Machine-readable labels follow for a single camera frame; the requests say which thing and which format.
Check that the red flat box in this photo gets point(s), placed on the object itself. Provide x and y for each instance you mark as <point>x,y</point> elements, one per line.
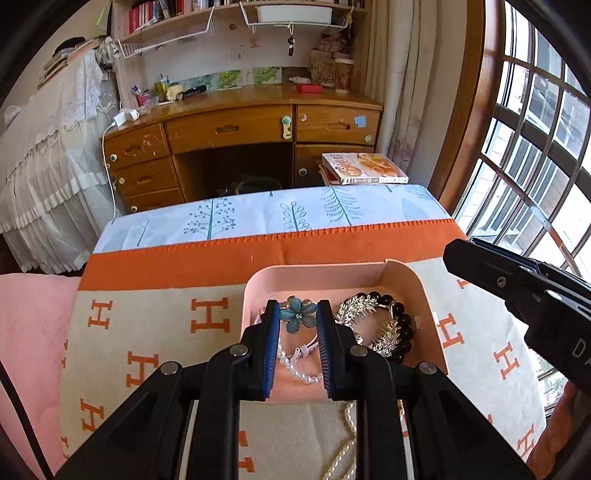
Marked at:
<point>308,88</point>

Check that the blue flower hair clip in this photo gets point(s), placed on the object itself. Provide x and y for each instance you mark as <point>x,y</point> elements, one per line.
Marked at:
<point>298,317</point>

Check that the blue sticker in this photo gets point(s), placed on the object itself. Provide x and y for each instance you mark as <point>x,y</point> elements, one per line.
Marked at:
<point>360,121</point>

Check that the hanging keys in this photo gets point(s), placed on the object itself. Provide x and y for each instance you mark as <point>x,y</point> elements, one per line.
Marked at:
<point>291,44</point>

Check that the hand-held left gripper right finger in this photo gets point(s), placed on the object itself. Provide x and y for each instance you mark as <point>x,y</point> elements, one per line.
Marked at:
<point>324,355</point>

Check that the leaf printed sheet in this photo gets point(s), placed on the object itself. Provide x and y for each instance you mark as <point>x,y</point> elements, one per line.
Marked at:
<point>258,217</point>

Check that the pink blanket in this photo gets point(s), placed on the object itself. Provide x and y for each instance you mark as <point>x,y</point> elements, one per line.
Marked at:
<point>32,332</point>

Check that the orange patterned blanket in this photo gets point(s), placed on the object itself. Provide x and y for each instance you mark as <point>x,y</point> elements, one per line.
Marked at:
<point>138,272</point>

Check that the green drawer safety lock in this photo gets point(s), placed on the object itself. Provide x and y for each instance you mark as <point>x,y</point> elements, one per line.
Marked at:
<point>286,127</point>

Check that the pale curtain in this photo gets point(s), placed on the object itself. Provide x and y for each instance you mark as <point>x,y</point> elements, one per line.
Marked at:
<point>415,83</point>

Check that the silver rhinestone hair comb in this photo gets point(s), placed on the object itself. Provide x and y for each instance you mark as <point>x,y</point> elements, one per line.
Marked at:
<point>387,339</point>

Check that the pink jewelry tray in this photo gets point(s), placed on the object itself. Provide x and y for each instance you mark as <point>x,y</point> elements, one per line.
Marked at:
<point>401,282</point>

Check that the person's right forearm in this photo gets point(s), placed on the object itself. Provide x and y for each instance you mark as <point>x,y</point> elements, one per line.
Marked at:
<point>561,434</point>

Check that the brown paper cup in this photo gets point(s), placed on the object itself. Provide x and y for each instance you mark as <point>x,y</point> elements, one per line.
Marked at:
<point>344,76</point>

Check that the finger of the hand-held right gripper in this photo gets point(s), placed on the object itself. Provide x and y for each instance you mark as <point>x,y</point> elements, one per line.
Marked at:
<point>489,272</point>

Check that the red edged book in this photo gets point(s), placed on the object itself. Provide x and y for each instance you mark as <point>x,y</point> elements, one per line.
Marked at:
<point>328,176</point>

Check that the wooden desk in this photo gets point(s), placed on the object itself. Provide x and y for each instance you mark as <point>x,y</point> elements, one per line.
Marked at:
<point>231,104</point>

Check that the row of shelf books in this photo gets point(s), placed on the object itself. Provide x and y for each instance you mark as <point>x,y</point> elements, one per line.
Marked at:
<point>150,13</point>

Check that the white charger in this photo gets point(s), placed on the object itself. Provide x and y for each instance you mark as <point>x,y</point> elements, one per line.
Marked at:
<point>125,116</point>

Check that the silver leaf hair comb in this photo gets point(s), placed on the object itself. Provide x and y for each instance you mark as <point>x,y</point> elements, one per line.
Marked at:
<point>355,309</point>

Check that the grid pane window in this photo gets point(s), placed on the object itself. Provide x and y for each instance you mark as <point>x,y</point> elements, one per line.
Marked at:
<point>535,138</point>

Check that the desk stationery cluster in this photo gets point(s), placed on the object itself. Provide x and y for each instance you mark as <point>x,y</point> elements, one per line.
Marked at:
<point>157,92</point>

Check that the black flashlight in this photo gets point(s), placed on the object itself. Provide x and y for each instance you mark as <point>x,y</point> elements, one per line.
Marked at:
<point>191,92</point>

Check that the wooden wall shelf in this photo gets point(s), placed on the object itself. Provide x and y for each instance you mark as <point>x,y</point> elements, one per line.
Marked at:
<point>212,9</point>

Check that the white lace cover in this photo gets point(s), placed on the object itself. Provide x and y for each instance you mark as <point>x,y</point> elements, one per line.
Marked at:
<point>46,161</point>

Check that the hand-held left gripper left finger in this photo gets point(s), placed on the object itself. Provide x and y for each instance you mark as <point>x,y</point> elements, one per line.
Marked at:
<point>272,355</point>

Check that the brown patterned bag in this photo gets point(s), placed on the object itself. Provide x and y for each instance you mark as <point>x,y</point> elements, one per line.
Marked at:
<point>323,64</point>

